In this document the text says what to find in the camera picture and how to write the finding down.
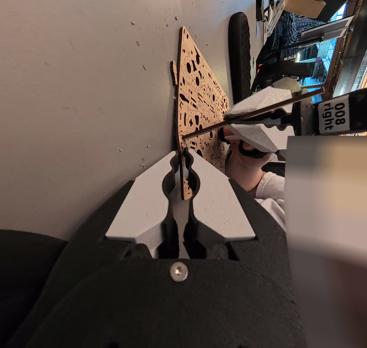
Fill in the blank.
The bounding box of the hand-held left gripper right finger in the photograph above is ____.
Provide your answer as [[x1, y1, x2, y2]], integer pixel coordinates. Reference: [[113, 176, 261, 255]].
[[183, 148, 256, 259]]

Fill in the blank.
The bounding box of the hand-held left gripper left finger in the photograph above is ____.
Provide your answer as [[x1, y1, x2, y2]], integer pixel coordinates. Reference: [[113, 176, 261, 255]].
[[106, 150, 179, 259]]

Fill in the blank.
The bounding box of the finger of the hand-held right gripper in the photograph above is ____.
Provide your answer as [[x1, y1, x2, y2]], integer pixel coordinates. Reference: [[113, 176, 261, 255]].
[[224, 86, 296, 121], [227, 122, 295, 154]]

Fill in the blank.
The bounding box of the thin dark wooden stick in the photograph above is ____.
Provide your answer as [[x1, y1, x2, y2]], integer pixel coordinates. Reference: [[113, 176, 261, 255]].
[[182, 87, 325, 140]]

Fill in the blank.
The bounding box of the laser-cut wooden parts sheet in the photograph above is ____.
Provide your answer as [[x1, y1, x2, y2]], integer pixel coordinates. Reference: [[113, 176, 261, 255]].
[[172, 26, 230, 201]]

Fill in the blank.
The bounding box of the person's right forearm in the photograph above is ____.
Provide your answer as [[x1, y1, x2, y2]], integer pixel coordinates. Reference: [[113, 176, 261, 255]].
[[254, 171, 287, 231]]

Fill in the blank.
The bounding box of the person's right hand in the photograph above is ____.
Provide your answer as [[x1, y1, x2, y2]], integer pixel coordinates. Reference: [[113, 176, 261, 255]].
[[223, 127, 271, 190]]

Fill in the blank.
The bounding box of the black oval mat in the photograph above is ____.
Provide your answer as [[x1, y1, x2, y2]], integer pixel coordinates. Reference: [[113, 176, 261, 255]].
[[228, 11, 253, 105]]

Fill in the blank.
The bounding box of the grey monitor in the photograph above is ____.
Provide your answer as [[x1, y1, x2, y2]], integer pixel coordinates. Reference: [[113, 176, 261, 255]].
[[299, 15, 355, 43]]

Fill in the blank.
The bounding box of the tan chair back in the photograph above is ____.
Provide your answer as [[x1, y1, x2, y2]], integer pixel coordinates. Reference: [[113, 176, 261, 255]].
[[280, 0, 348, 22]]

